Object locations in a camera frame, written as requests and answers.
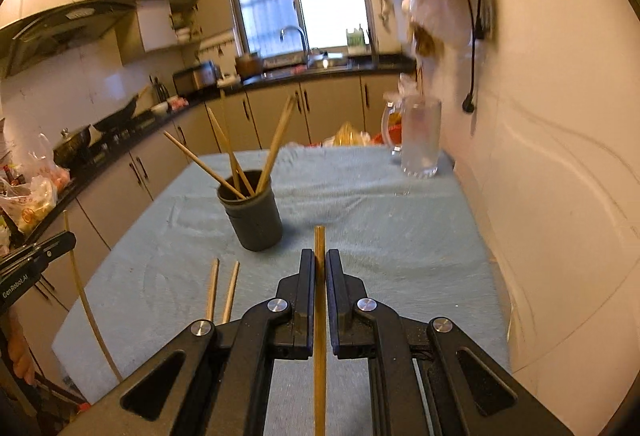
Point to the black kettle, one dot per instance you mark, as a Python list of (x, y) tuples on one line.
[(160, 88)]

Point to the wall shelf with dishes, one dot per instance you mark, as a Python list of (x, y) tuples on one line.
[(186, 23)]

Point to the chrome sink faucet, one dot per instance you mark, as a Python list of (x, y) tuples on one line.
[(300, 33)]

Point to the plastic bags of food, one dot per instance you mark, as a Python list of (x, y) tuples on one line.
[(30, 206)]

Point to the green detergent bottle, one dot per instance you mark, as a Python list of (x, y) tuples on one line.
[(356, 38)]

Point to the clear plastic pitcher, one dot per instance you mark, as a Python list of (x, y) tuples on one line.
[(420, 141)]

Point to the silver rice cooker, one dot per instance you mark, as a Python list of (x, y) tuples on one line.
[(192, 78)]

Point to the dark grey perforated chopstick holder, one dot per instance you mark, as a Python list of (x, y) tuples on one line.
[(255, 226)]

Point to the person's left hand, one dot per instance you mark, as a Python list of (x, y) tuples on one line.
[(20, 346)]

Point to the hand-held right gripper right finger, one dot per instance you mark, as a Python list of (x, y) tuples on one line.
[(334, 276)]

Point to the pale yellow plastic bag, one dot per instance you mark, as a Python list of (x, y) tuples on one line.
[(350, 136)]

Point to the brown cooking pot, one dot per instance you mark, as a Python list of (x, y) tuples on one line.
[(248, 65)]

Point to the white bowl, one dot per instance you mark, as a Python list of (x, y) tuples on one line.
[(160, 109)]

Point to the black kitchen countertop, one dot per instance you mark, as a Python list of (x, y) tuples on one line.
[(300, 73)]

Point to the black frying pan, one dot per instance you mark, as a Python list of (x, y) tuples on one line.
[(117, 118)]

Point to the steel range hood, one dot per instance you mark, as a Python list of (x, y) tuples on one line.
[(60, 28)]

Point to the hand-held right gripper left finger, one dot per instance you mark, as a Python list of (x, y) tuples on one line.
[(307, 276)]

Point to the dark pot with lid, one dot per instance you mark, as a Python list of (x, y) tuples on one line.
[(72, 148)]

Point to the steel wok lid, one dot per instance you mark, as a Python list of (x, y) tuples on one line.
[(325, 61)]

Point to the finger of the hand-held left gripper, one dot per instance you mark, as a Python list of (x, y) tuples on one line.
[(45, 252)]

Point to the beige lower kitchen cabinets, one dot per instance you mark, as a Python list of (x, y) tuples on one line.
[(270, 111)]

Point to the blue-grey tablecloth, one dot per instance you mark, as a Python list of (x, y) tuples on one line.
[(375, 241)]

